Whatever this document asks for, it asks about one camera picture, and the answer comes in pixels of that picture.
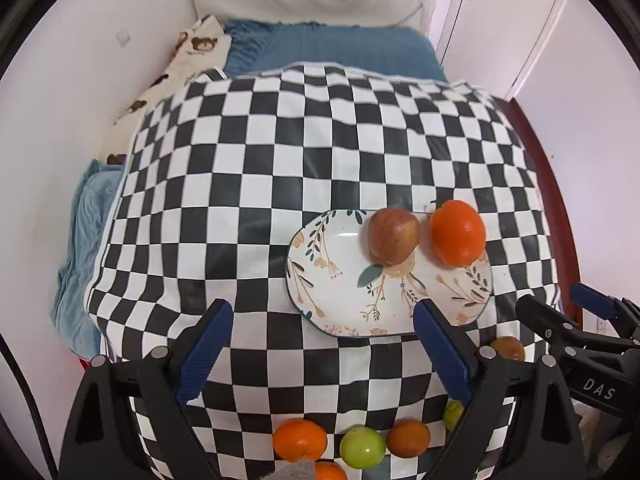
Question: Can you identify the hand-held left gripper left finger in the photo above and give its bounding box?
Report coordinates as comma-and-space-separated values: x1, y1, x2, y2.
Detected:
59, 299, 234, 480

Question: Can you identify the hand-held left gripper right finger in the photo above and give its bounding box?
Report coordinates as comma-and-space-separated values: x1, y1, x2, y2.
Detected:
412, 297, 588, 480

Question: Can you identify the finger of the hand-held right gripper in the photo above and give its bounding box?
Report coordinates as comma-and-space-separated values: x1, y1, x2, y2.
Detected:
570, 282, 640, 343
515, 293, 583, 348

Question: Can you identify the brown mottled apple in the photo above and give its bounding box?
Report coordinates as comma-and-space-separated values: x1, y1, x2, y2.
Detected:
489, 336, 526, 362

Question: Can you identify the green apple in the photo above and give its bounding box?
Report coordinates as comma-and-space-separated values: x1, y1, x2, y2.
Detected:
340, 426, 387, 470
443, 399, 466, 432

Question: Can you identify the dark reddish orange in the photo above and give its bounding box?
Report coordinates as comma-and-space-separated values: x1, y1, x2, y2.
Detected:
386, 419, 431, 458

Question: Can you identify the floral white plate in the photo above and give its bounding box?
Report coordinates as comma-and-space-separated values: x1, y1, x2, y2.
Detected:
286, 208, 494, 337

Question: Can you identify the large orange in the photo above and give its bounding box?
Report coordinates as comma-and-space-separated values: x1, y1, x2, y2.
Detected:
430, 200, 487, 268

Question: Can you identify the red apple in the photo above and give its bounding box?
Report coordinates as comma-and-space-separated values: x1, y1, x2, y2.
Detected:
367, 207, 421, 266

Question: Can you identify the grey cloth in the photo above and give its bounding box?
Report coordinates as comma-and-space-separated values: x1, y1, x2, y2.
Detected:
272, 460, 317, 480

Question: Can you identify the light blue blanket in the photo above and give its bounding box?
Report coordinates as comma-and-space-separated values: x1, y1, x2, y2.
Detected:
50, 159, 126, 361

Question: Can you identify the black white checkered cloth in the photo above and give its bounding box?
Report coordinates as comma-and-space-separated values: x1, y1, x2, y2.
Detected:
86, 62, 561, 480

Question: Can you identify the bear-print pillow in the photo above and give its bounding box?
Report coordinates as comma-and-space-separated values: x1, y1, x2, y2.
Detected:
106, 15, 232, 166

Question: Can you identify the white door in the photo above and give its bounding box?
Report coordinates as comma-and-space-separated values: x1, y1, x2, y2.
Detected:
435, 0, 571, 101

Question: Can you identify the blue bed sheet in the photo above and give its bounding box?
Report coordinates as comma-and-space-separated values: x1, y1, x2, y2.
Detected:
222, 19, 447, 83

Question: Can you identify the black cable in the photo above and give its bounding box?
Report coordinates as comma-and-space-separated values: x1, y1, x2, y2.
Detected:
0, 332, 58, 480

